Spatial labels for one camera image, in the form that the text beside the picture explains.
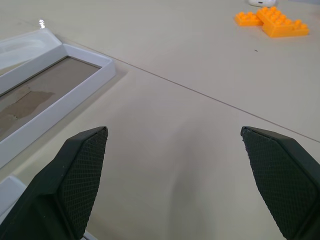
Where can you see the white rounded plastic object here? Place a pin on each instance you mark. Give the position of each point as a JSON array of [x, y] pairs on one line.
[[260, 2]]

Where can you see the white flat box corner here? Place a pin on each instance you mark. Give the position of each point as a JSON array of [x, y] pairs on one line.
[[7, 190]]

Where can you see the white phone box lid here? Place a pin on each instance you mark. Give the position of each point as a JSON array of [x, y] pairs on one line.
[[25, 42]]

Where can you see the white phone box base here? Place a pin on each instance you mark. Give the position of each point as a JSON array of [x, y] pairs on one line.
[[50, 85]]

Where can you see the small orange toy brick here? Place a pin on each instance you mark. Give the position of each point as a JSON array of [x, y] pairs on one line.
[[246, 18]]

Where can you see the clear shiny plastic piece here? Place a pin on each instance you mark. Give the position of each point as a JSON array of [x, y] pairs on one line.
[[41, 24]]

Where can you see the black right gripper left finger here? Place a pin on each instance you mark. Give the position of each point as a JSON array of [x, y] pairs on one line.
[[62, 190]]

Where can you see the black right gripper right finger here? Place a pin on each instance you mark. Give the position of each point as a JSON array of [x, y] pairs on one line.
[[287, 180]]

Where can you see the large orange toy brick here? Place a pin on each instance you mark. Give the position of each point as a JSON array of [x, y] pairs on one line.
[[280, 26]]

